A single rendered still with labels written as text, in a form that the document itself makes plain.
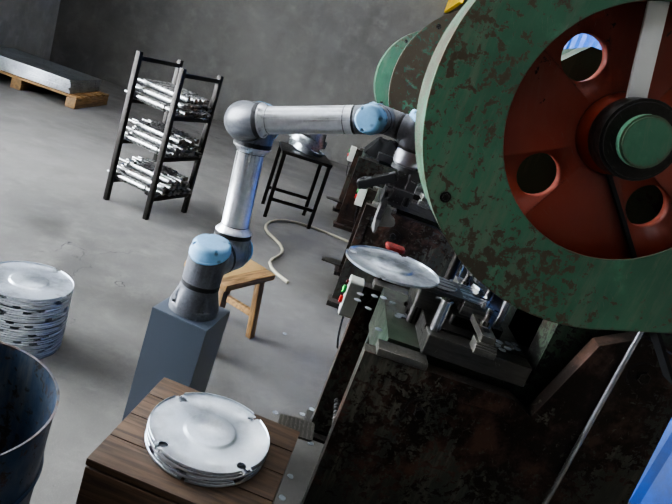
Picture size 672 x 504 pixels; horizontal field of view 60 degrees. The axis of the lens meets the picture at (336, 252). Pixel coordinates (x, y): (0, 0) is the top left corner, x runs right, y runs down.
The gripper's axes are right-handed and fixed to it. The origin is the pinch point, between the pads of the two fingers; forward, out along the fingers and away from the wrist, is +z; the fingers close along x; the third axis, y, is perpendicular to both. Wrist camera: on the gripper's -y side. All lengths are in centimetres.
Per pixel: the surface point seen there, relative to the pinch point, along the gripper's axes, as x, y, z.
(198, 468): -60, -22, 49
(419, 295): -4.7, 19.5, 13.2
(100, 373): 16, -71, 88
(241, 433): -44, -16, 49
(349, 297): 20.1, 3.1, 30.6
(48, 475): -35, -62, 88
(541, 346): -16, 54, 12
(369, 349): -25.0, 8.4, 25.2
